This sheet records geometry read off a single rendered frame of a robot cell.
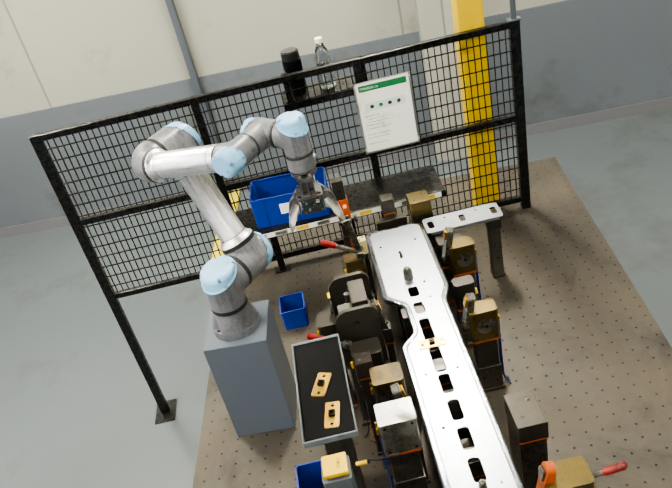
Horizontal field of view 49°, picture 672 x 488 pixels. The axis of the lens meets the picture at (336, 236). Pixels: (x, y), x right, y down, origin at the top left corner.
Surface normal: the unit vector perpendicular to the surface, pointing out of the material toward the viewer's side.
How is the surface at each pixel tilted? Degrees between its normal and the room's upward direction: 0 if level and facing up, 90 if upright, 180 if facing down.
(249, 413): 90
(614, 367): 0
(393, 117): 90
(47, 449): 0
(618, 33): 90
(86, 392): 0
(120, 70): 90
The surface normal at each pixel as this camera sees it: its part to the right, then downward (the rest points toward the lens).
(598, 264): -0.20, -0.81
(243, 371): 0.04, 0.56
